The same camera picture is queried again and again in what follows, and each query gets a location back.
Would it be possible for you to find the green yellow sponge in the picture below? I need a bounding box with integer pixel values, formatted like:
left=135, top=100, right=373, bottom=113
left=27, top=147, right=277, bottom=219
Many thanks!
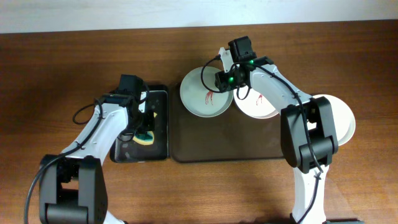
left=132, top=111, right=157, bottom=146

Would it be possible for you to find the grey plate with red stain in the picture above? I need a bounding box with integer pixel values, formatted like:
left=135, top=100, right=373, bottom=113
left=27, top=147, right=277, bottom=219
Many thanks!
left=180, top=67, right=233, bottom=118

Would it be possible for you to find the cream plate with red stain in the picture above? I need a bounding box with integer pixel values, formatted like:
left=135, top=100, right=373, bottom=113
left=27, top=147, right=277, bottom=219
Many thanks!
left=313, top=94, right=356, bottom=146

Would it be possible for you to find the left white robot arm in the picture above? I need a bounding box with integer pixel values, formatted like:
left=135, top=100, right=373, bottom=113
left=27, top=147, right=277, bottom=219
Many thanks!
left=34, top=91, right=154, bottom=223

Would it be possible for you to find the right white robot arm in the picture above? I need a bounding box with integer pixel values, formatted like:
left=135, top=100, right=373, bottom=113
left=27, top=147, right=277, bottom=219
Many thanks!
left=215, top=55, right=338, bottom=223

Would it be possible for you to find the black small water tray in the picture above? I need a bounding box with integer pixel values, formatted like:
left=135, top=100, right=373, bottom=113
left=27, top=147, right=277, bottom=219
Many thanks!
left=109, top=85, right=169, bottom=163

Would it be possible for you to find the large brown serving tray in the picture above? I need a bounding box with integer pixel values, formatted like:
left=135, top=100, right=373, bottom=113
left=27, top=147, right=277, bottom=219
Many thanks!
left=169, top=84, right=283, bottom=163

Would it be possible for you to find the pink plate with red stain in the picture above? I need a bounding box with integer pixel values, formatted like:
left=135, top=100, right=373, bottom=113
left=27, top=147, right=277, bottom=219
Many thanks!
left=233, top=86, right=279, bottom=119

